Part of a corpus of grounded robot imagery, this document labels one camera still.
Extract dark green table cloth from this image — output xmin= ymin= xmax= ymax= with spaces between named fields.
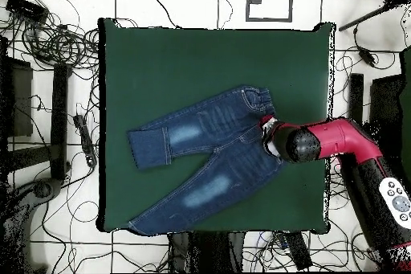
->
xmin=97 ymin=18 xmax=336 ymax=235

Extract grey floor hatch frame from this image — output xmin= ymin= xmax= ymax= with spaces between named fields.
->
xmin=246 ymin=0 xmax=294 ymax=23

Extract long black power strip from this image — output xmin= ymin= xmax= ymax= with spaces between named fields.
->
xmin=284 ymin=231 xmax=313 ymax=271

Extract blue denim jeans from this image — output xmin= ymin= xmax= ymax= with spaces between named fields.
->
xmin=127 ymin=84 xmax=288 ymax=236

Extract black stand with rod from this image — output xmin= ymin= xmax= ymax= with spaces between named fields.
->
xmin=338 ymin=0 xmax=411 ymax=32

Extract coil of black cables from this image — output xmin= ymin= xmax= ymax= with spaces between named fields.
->
xmin=22 ymin=24 xmax=100 ymax=70

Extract small black power adapter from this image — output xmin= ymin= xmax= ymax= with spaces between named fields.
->
xmin=356 ymin=46 xmax=377 ymax=67

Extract dark flat panel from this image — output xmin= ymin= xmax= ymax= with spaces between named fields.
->
xmin=0 ymin=56 xmax=34 ymax=138
xmin=366 ymin=73 xmax=405 ymax=159

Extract black adapter box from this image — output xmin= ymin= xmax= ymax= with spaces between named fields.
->
xmin=5 ymin=0 xmax=50 ymax=25

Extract grey stand base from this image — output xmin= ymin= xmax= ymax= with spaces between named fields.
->
xmin=0 ymin=177 xmax=63 ymax=273

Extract black stand bar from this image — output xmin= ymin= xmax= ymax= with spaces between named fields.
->
xmin=348 ymin=72 xmax=364 ymax=125
xmin=50 ymin=63 xmax=71 ymax=181

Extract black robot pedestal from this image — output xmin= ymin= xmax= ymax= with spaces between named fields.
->
xmin=168 ymin=231 xmax=246 ymax=273

